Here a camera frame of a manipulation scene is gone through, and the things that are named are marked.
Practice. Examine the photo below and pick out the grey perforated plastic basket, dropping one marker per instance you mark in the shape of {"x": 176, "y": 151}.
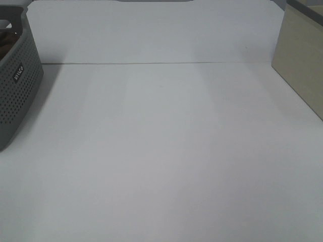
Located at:
{"x": 21, "y": 72}

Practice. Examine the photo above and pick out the beige storage box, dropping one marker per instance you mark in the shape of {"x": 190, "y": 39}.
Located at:
{"x": 298, "y": 53}

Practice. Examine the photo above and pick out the brown towel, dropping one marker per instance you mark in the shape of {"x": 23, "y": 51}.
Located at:
{"x": 8, "y": 40}

